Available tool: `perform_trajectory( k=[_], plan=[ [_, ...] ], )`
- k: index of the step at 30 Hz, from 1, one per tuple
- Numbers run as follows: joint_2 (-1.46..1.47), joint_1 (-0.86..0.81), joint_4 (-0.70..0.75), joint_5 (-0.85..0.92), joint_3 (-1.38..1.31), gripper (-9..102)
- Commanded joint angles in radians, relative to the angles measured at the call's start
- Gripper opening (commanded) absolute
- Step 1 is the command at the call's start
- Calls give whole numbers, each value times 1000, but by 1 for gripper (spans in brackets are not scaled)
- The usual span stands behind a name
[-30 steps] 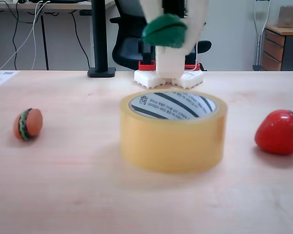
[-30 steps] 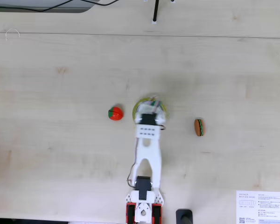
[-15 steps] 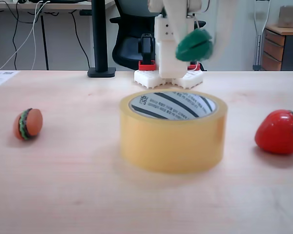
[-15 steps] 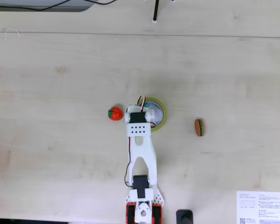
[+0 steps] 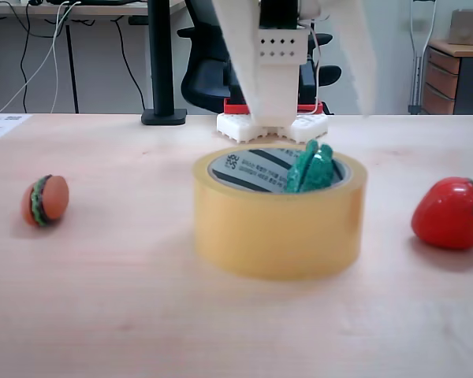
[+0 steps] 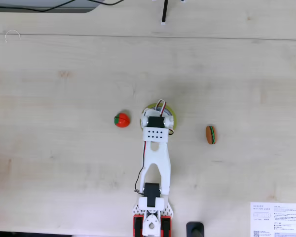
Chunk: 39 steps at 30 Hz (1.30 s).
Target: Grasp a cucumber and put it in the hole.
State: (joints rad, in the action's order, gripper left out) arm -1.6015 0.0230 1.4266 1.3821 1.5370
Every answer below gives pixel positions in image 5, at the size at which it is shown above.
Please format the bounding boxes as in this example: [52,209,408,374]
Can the toy hamburger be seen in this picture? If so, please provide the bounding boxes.
[21,174,70,228]

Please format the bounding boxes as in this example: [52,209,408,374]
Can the white cable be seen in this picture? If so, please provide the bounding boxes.
[49,0,82,114]

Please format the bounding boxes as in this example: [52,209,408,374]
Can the wooden drawer cabinet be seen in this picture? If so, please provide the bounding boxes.
[421,38,473,116]

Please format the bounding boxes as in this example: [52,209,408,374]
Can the grey metal crutch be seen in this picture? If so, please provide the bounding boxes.
[408,0,438,116]

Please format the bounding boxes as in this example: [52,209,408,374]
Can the green toy cucumber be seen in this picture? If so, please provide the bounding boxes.
[285,139,336,195]

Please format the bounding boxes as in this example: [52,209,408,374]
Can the grey office desk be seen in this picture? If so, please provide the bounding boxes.
[0,0,190,115]

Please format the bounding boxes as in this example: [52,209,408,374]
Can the black office chair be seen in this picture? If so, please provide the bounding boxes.
[177,0,343,116]

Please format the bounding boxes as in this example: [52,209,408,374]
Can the black pole clamp stand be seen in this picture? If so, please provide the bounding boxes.
[140,0,188,126]

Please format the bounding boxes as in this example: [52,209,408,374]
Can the yellow tape roll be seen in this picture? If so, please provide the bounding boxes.
[192,143,368,281]

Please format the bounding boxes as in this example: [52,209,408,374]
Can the red toy strawberry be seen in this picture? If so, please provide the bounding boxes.
[412,176,473,250]

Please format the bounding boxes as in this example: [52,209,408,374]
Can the brown cardboard box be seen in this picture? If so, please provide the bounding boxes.
[447,8,473,46]

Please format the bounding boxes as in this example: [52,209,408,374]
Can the white printed paper sheet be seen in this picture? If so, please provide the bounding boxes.
[0,113,33,141]

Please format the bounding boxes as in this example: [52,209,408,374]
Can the black cable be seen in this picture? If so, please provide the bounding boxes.
[115,16,147,114]
[0,14,35,114]

